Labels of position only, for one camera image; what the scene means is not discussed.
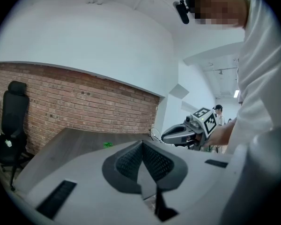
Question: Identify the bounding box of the black office chair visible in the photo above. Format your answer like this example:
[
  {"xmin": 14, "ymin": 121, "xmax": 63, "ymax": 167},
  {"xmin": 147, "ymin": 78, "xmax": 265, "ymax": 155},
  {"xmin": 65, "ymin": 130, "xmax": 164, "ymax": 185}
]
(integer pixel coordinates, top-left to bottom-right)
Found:
[{"xmin": 0, "ymin": 80, "xmax": 30, "ymax": 192}]

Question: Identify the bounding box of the person's white shirt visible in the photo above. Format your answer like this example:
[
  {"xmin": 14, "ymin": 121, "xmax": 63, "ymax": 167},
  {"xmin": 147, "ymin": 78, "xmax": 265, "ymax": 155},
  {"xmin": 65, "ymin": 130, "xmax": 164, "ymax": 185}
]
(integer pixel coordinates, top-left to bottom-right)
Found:
[{"xmin": 224, "ymin": 0, "xmax": 281, "ymax": 173}]

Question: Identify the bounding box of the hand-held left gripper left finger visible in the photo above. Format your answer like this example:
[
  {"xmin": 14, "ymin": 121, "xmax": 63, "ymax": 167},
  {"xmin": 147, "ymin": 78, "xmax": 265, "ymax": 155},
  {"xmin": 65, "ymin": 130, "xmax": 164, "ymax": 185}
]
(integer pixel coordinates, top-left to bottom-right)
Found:
[{"xmin": 102, "ymin": 140, "xmax": 144, "ymax": 195}]

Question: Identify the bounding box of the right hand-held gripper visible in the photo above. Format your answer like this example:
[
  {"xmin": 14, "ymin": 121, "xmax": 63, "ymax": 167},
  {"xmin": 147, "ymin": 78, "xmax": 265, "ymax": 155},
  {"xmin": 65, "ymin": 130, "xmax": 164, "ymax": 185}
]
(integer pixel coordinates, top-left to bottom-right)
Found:
[{"xmin": 161, "ymin": 106, "xmax": 218, "ymax": 151}]

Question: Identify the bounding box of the person's right forearm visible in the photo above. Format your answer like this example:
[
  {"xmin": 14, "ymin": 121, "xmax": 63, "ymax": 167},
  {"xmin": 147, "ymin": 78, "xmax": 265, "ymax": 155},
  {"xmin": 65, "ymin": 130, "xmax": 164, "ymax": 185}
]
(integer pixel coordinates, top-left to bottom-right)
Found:
[{"xmin": 205, "ymin": 117, "xmax": 237, "ymax": 148}]

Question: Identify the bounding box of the black head-mounted camera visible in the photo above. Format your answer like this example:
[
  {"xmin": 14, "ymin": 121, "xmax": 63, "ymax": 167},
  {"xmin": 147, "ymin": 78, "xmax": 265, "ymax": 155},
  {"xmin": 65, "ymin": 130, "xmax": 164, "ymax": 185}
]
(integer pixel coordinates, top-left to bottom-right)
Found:
[{"xmin": 173, "ymin": 0, "xmax": 190, "ymax": 25}]

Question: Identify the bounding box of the person's head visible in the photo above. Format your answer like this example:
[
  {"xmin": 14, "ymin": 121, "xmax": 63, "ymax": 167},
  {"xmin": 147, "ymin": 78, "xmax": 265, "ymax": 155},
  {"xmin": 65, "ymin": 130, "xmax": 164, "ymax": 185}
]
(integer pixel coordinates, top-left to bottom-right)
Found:
[{"xmin": 194, "ymin": 0, "xmax": 251, "ymax": 30}]

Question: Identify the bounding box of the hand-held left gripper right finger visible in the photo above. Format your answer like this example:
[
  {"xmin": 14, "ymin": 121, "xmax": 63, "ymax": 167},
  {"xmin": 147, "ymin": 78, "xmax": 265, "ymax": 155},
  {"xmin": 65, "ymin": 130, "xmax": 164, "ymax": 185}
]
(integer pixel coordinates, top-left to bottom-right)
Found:
[{"xmin": 142, "ymin": 141, "xmax": 188, "ymax": 192}]

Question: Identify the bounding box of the thin white cable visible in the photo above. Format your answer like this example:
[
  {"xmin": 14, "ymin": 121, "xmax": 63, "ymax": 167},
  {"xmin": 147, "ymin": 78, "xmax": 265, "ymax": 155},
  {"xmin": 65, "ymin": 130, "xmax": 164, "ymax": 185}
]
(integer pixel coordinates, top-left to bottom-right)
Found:
[{"xmin": 148, "ymin": 127, "xmax": 163, "ymax": 142}]

